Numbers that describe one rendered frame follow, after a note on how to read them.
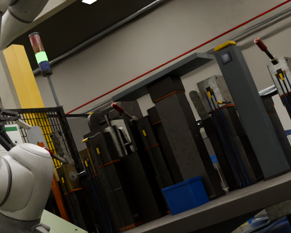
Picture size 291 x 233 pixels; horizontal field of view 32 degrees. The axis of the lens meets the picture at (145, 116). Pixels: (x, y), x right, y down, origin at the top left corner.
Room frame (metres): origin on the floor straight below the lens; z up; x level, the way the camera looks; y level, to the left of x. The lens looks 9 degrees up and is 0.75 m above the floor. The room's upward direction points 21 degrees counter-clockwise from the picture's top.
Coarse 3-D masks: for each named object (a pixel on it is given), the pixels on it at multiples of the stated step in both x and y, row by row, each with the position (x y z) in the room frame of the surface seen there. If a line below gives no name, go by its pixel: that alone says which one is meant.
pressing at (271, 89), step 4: (268, 88) 1.87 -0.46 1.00; (272, 88) 1.86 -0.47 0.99; (260, 92) 1.89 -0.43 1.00; (264, 92) 1.88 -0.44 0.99; (268, 92) 1.98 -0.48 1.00; (272, 92) 2.02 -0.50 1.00; (276, 92) 2.04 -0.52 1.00; (264, 96) 2.05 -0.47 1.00; (268, 96) 2.06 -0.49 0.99; (272, 96) 2.06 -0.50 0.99; (196, 120) 2.03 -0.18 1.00; (200, 120) 2.02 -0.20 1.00; (200, 124) 2.19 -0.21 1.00; (200, 128) 2.23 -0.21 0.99; (84, 172) 2.32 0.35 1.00; (80, 176) 2.44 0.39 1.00; (84, 176) 2.50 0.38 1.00; (80, 180) 2.61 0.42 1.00
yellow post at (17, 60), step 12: (12, 48) 3.09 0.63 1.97; (12, 60) 3.11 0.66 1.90; (24, 60) 3.14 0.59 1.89; (12, 72) 3.13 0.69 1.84; (24, 72) 3.11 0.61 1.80; (24, 84) 3.10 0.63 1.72; (24, 96) 3.11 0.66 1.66; (36, 96) 3.14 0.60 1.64; (24, 108) 3.13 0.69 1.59; (48, 132) 3.14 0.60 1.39; (48, 144) 3.11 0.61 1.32
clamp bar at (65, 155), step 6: (54, 132) 2.27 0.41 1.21; (60, 132) 2.31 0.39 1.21; (54, 138) 2.28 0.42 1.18; (60, 138) 2.29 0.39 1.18; (54, 144) 2.29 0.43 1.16; (60, 144) 2.28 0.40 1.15; (60, 150) 2.29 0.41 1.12; (66, 150) 2.30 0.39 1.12; (60, 156) 2.30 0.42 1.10; (66, 156) 2.29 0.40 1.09
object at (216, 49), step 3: (225, 42) 1.63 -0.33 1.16; (228, 42) 1.62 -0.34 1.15; (231, 42) 1.64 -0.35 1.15; (234, 42) 1.66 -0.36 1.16; (219, 45) 1.64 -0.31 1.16; (222, 45) 1.64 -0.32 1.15; (225, 45) 1.63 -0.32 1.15; (228, 45) 1.64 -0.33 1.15; (216, 48) 1.65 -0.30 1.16; (219, 48) 1.64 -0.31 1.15; (222, 48) 1.65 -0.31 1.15; (216, 51) 1.66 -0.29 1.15
